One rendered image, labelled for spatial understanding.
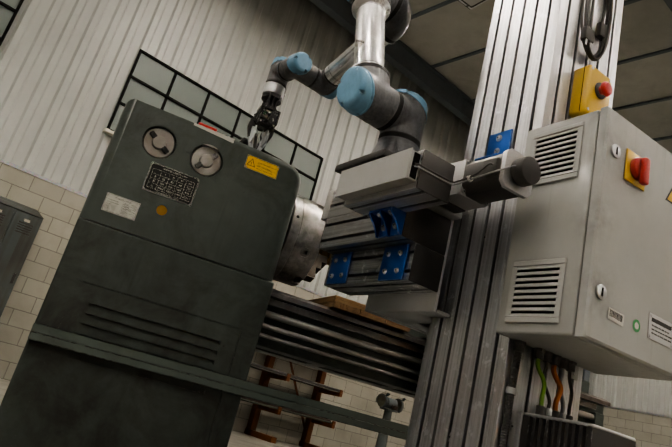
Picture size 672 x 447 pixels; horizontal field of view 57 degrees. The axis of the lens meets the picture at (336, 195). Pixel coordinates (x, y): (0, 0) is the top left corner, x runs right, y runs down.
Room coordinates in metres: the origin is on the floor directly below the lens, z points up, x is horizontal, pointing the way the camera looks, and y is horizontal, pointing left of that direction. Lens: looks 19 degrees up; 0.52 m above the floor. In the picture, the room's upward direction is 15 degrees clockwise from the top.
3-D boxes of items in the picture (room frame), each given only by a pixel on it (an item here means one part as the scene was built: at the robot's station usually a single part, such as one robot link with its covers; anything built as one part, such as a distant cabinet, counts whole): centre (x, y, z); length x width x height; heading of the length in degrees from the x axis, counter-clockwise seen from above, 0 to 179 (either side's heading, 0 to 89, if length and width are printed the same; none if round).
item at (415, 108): (1.52, -0.12, 1.33); 0.13 x 0.12 x 0.14; 123
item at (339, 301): (2.27, -0.17, 0.89); 0.36 x 0.30 x 0.04; 19
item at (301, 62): (1.88, 0.24, 1.60); 0.11 x 0.11 x 0.08; 33
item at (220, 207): (2.02, 0.48, 1.06); 0.59 x 0.48 x 0.39; 109
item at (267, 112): (1.94, 0.30, 1.44); 0.09 x 0.08 x 0.12; 19
